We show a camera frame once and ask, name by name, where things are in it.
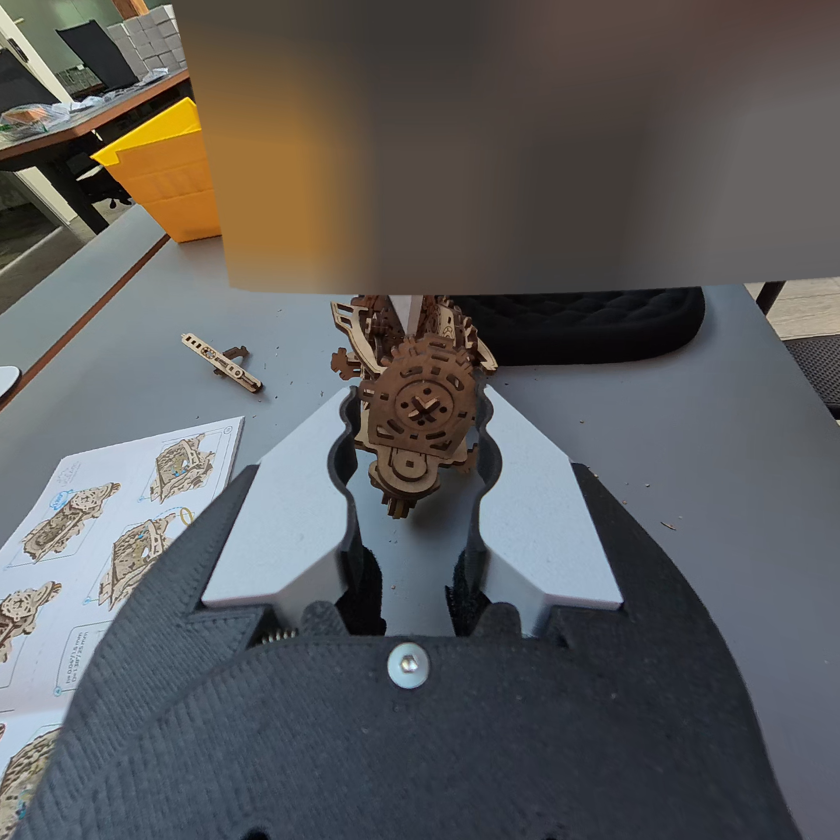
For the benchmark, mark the clear plastic bags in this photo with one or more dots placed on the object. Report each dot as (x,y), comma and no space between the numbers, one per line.
(33,118)

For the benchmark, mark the wooden mechanical gear model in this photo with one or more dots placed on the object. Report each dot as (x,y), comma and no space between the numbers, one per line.
(420,407)

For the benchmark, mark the white round object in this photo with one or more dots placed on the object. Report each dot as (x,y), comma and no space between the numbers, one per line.
(8,380)

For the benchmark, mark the open instruction booklet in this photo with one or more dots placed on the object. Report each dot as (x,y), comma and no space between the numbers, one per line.
(118,459)

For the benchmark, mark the black quilted cushion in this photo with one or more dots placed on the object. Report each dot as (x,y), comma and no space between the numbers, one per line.
(590,328)

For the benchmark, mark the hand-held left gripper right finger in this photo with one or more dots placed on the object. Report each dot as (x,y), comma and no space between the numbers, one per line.
(551,525)

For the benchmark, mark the black mesh office chair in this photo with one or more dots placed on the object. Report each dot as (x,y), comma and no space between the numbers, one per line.
(814,374)

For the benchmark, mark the adjacent grey desk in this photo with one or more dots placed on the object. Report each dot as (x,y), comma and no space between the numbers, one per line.
(65,282)

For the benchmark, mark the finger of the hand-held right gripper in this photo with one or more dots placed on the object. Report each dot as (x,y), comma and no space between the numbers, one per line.
(407,307)

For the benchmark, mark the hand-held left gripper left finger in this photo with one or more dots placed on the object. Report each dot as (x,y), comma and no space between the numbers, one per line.
(275,525)

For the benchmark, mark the black monitor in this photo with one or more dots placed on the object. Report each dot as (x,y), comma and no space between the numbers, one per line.
(98,56)
(23,82)

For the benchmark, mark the yellow plastic bin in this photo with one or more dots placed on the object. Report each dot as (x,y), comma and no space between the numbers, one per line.
(170,177)

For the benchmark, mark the dark background desk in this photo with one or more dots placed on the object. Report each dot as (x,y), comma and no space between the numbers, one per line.
(131,98)

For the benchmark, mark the stack of grey foam tiles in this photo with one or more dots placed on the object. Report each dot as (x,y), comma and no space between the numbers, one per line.
(144,36)

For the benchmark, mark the black background office chair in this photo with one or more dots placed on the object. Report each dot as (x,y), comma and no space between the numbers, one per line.
(98,180)

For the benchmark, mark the wooden strip with cross peg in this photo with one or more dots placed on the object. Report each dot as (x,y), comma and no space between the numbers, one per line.
(223,364)

